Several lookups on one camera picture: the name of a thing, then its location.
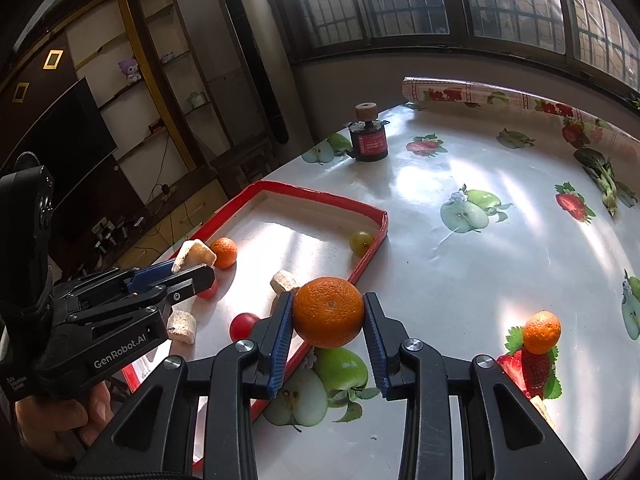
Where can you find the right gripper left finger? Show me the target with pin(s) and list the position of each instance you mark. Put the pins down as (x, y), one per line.
(152, 436)

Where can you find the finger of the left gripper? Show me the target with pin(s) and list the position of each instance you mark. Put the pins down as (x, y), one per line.
(188, 283)
(140, 280)

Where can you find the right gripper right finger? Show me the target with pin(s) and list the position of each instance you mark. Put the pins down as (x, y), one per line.
(503, 435)

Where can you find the beige cork cube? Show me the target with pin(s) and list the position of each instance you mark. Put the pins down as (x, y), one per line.
(192, 253)

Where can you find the orange mandarin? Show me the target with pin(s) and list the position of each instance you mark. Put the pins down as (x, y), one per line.
(328, 312)
(226, 252)
(541, 332)

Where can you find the large red tomato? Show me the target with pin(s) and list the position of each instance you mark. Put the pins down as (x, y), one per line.
(242, 325)

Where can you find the small beige cork piece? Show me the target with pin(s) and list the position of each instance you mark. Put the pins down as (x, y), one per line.
(283, 281)

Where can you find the person's left hand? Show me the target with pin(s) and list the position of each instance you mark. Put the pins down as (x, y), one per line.
(42, 423)

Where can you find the small red tomato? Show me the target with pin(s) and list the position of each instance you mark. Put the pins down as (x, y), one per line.
(209, 293)

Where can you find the long beige cork piece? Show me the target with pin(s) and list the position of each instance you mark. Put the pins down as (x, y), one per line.
(538, 403)

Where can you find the red rimmed white tray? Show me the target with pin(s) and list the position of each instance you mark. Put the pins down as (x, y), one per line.
(302, 234)

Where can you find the black television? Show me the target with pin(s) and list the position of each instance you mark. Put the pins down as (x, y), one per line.
(94, 203)

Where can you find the fruit print tablecloth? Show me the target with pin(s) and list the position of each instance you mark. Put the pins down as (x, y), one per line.
(492, 219)

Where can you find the purple plush toy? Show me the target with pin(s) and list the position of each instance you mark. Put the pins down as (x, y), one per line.
(130, 69)

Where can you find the dark jar with cork lid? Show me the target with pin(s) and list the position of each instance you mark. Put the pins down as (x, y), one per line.
(367, 134)

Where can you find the wooden shelf unit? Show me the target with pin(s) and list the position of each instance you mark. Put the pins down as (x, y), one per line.
(166, 125)

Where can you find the white tower air conditioner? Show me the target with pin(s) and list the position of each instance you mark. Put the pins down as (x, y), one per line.
(257, 41)

